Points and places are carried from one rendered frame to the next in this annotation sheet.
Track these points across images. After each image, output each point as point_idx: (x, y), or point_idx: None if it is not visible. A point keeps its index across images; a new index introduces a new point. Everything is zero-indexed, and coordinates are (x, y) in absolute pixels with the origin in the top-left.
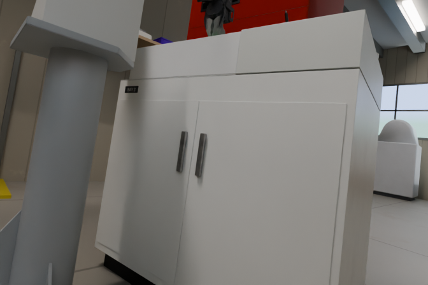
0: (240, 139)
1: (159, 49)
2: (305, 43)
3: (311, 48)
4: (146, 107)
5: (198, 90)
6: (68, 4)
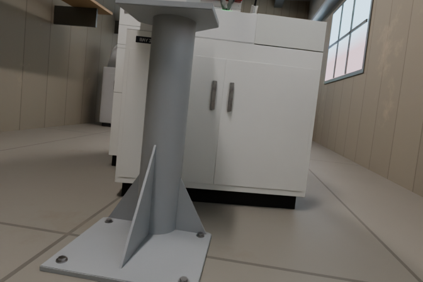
0: (259, 87)
1: None
2: (298, 33)
3: (301, 36)
4: None
5: (223, 50)
6: None
